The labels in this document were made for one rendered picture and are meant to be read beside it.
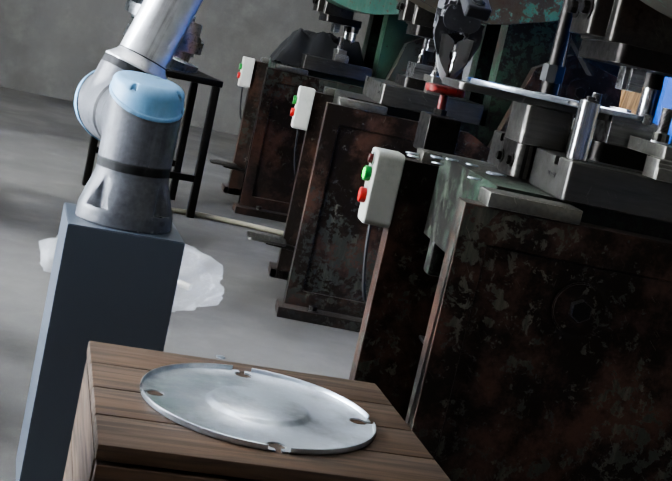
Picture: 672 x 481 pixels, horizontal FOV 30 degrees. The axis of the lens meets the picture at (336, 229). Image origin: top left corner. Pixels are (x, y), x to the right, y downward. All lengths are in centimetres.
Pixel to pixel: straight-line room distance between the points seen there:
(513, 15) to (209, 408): 209
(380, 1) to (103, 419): 383
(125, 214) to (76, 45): 669
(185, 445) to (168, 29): 90
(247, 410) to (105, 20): 718
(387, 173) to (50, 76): 651
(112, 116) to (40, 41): 667
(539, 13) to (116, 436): 228
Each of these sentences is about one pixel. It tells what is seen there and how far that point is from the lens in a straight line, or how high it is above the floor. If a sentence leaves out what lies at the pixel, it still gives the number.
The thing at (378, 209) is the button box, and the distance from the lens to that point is 221.
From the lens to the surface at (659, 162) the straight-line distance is 185.
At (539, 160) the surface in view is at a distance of 197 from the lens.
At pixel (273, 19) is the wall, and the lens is 857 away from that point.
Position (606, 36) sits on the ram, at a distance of 201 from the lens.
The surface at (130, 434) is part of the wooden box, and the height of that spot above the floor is 35.
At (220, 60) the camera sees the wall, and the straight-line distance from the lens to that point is 856.
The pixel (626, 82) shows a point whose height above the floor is 83.
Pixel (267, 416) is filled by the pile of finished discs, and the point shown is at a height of 36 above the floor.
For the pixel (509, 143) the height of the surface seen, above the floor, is 70.
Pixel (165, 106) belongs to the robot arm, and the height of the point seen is 65.
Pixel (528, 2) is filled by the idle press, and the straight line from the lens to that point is 338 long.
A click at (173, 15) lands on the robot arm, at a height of 78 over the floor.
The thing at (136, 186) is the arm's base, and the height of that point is 52.
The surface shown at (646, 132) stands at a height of 76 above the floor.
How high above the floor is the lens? 81
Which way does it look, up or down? 9 degrees down
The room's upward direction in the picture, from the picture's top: 13 degrees clockwise
